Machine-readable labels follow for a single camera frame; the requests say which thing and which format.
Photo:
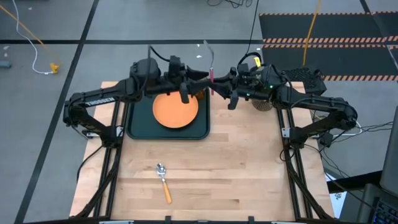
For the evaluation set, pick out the potted plant in striped pot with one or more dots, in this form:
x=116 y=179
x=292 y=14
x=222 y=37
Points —
x=262 y=105

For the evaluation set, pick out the black hazard-striped floor mat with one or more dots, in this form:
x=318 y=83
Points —
x=326 y=28

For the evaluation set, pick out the orange plate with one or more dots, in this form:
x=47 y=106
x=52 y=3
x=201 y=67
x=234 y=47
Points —
x=174 y=113

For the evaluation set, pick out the black keyboard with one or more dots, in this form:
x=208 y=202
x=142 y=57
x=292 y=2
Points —
x=385 y=214

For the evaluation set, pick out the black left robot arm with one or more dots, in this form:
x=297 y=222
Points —
x=124 y=88

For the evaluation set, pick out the grey monitor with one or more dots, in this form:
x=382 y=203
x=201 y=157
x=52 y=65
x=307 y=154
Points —
x=390 y=155

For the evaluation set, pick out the white printed paper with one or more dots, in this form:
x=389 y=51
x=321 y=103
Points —
x=337 y=202

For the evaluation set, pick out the black aluminium table frame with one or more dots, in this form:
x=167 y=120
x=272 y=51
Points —
x=292 y=186

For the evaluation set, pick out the grey floor object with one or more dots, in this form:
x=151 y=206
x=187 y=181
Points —
x=4 y=64

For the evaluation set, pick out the dark green plastic tray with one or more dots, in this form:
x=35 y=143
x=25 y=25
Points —
x=143 y=124

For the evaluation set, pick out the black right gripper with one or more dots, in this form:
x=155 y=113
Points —
x=239 y=85

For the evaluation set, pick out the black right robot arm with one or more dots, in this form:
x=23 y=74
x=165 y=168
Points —
x=323 y=104

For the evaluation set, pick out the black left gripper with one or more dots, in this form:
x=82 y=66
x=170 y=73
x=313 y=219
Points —
x=175 y=74

